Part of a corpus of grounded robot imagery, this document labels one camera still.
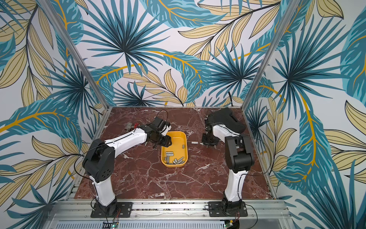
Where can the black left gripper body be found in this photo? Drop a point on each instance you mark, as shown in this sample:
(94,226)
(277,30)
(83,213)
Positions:
(162,140)

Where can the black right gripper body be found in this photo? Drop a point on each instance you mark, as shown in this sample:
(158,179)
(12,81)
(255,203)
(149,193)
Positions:
(207,140)

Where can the yellow plastic storage tray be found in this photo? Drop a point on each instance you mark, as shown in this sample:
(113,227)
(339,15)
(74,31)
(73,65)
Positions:
(178,139)

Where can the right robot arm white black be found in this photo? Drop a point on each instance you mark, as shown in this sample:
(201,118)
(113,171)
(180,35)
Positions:
(221,125)

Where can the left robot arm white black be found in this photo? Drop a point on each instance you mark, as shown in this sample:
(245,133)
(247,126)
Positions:
(100,158)

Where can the silver socket pile in tray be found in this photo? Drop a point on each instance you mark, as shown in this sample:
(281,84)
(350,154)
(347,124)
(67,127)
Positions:
(172,159)

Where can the black tool case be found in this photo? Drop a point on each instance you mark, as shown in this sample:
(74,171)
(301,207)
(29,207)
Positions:
(225,117)

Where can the steel valve with red handwheel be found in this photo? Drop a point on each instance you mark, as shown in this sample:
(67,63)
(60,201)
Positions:
(130,126)

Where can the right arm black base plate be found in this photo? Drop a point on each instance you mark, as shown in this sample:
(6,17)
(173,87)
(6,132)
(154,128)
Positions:
(217,209)

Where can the aluminium front rail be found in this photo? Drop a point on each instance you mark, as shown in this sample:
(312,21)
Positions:
(170,214)

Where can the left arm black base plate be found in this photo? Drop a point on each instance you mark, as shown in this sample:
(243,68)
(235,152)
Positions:
(123,210)

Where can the aluminium frame post left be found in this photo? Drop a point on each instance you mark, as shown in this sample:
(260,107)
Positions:
(59,27)

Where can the aluminium frame post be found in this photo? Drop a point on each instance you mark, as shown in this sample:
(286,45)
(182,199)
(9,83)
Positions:
(59,27)
(272,47)

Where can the aluminium frame post right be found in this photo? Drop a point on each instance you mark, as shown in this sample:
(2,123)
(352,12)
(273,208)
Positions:
(272,47)

